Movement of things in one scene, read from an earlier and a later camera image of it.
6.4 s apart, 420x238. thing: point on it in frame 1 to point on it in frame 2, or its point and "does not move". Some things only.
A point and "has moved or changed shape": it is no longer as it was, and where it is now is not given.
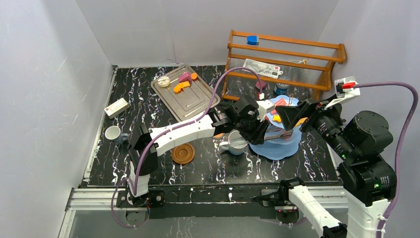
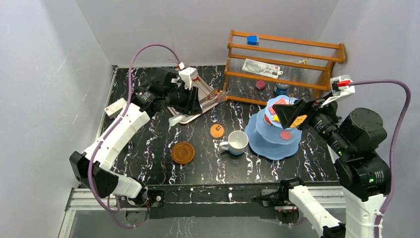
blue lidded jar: (281, 89) does not move
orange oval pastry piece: (177, 88) has moved or changed shape
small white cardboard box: (117, 108) does not move
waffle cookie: (301, 121) does not move
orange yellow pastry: (277, 118) does not move
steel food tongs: (239, 141) to (215, 95)
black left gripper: (255, 128) to (191, 102)
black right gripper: (289, 114) does not move
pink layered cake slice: (280, 102) does not move
